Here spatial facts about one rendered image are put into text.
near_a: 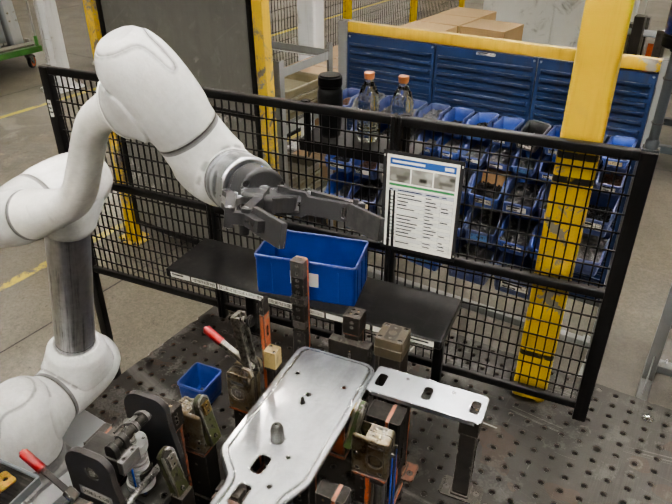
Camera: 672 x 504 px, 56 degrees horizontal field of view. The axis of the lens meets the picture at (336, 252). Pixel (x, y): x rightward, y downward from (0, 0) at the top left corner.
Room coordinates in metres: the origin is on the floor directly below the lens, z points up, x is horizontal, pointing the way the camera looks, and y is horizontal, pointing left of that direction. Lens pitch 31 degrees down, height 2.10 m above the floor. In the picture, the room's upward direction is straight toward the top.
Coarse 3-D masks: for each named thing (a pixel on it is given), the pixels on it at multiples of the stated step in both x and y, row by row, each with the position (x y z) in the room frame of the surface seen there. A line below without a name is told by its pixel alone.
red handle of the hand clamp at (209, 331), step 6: (204, 330) 1.23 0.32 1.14; (210, 330) 1.23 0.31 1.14; (210, 336) 1.23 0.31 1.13; (216, 336) 1.23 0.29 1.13; (216, 342) 1.22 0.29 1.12; (222, 342) 1.22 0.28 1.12; (228, 348) 1.21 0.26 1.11; (234, 348) 1.22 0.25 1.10; (234, 354) 1.20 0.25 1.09; (240, 360) 1.20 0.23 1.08; (252, 366) 1.19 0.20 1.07
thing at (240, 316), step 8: (240, 312) 1.21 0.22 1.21; (232, 320) 1.19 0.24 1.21; (240, 320) 1.20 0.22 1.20; (248, 320) 1.18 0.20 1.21; (240, 328) 1.18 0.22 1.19; (248, 328) 1.21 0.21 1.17; (240, 336) 1.18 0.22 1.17; (248, 336) 1.21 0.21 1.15; (240, 344) 1.18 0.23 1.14; (248, 344) 1.21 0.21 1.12; (240, 352) 1.18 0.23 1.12; (248, 352) 1.20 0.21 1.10; (248, 360) 1.18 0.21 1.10; (256, 360) 1.20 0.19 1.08; (256, 368) 1.20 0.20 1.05
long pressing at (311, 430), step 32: (320, 352) 1.32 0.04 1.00; (288, 384) 1.20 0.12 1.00; (320, 384) 1.20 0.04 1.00; (352, 384) 1.20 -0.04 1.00; (256, 416) 1.09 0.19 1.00; (288, 416) 1.09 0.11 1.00; (320, 416) 1.09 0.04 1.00; (224, 448) 0.99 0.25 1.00; (256, 448) 0.99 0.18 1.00; (288, 448) 0.99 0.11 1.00; (320, 448) 0.99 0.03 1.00; (256, 480) 0.91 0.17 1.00; (288, 480) 0.91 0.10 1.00
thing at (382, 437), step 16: (368, 432) 1.00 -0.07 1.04; (384, 432) 1.00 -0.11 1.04; (352, 448) 1.00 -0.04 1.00; (368, 448) 0.98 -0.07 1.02; (384, 448) 0.96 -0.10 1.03; (352, 464) 0.99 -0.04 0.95; (368, 464) 0.98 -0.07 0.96; (384, 464) 0.96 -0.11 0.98; (368, 480) 0.98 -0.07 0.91; (384, 480) 0.96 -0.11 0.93; (368, 496) 0.98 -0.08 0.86; (384, 496) 0.99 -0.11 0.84
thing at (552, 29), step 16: (496, 0) 7.40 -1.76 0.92; (512, 0) 7.31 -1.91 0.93; (528, 0) 7.22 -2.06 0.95; (544, 0) 7.13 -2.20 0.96; (560, 0) 7.04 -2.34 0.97; (576, 0) 6.95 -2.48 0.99; (640, 0) 6.65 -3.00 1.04; (496, 16) 7.39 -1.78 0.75; (512, 16) 7.30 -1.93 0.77; (528, 16) 7.20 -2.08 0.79; (544, 16) 7.11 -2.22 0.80; (560, 16) 7.02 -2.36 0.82; (576, 16) 6.94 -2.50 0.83; (528, 32) 7.19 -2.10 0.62; (544, 32) 7.10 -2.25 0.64; (560, 32) 7.01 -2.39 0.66; (576, 32) 6.92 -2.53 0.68
